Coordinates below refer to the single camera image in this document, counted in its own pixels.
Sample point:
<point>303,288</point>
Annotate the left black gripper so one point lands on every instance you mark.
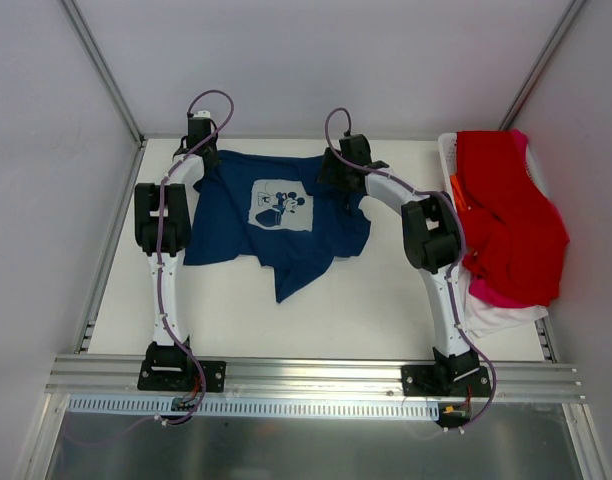
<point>209,158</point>

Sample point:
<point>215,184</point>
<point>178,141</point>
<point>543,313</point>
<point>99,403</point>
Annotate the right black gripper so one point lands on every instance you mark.
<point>331,174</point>

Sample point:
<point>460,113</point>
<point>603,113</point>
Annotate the blue mickey t shirt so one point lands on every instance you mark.
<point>274,209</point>

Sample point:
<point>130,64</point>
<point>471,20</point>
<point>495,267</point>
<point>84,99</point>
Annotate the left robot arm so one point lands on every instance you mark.
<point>163,230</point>

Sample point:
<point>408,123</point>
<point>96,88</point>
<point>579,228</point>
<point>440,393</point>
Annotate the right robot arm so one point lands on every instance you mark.
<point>433,243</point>

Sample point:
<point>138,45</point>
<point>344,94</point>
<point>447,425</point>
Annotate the white plastic basket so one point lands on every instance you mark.
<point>493,168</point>

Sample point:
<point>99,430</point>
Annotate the orange garment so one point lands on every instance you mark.
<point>460,197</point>

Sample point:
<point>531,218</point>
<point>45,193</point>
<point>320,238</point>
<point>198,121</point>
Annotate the red t shirt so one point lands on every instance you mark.
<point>511,220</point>

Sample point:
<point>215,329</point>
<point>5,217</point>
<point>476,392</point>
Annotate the white t shirt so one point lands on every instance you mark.
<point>482,319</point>

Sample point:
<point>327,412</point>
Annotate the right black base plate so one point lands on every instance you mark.
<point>429,380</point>

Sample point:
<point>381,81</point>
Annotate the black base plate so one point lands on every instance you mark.
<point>429,380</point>
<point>169,369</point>

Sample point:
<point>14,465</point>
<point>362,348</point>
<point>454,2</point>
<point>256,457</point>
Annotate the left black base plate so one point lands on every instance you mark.
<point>169,369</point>

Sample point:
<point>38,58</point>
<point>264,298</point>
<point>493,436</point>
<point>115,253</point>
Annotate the aluminium mounting rail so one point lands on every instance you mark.
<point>363,380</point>

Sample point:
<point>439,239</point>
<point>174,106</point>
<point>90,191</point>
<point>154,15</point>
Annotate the white slotted cable duct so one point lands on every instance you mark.
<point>250,407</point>

